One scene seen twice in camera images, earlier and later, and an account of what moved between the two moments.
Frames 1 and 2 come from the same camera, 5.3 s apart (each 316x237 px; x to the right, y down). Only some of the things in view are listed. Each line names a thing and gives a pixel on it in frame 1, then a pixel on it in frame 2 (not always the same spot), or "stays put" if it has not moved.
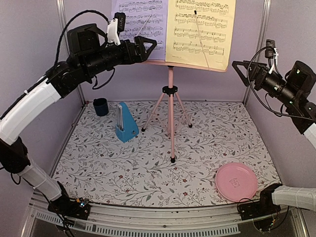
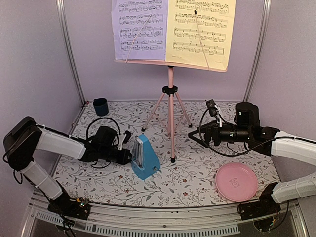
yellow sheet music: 199,33 stays put
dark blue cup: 101,106 stays put
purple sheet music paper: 147,19 stays put
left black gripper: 132,57 -> 123,160
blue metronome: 127,128 -> 145,161
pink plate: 235,181 stays put
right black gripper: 258,72 -> 214,128
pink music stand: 172,91 stays put
